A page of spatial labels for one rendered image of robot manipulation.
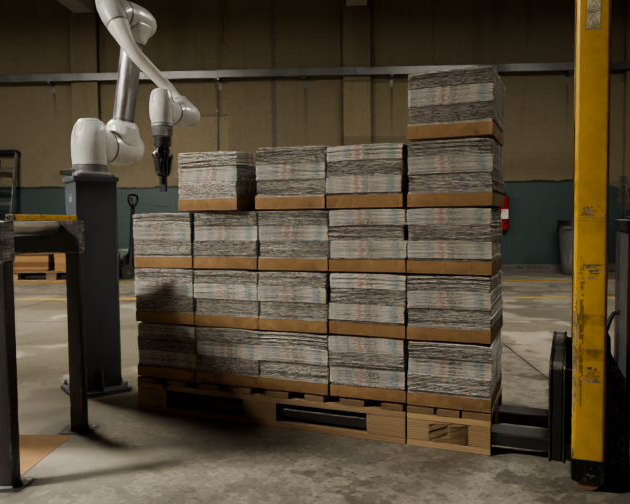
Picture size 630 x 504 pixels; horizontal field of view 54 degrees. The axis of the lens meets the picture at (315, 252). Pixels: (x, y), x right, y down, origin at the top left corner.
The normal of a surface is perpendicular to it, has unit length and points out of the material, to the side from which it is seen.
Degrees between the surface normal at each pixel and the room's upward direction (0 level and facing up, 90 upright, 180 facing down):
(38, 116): 90
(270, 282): 90
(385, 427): 90
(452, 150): 90
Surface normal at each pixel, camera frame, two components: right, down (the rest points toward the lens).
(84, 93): -0.04, 0.05
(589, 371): -0.38, 0.05
